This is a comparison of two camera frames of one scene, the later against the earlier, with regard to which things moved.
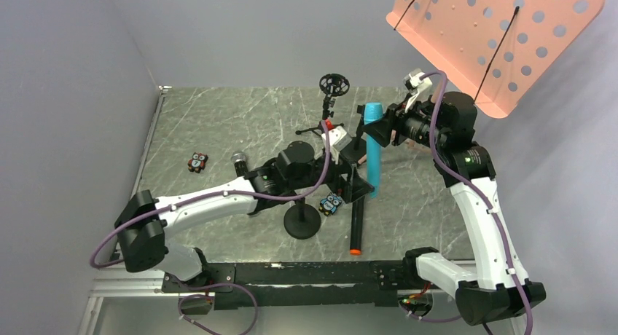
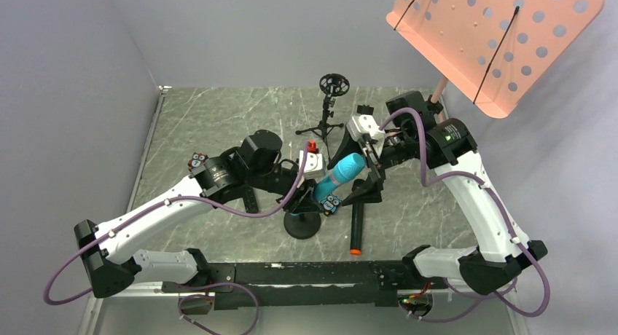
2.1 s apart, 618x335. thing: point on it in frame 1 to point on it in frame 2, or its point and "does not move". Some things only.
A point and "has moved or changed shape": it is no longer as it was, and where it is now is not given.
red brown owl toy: [197, 162] does not move
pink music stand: [495, 44] does not move
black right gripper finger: [380, 129] to [366, 190]
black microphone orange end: [358, 209] does not move
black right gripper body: [393, 123] to [369, 163]
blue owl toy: [329, 205] does not move
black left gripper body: [347, 173] to [294, 194]
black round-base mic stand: [301, 221] does not move
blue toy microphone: [374, 111] has moved or changed shape
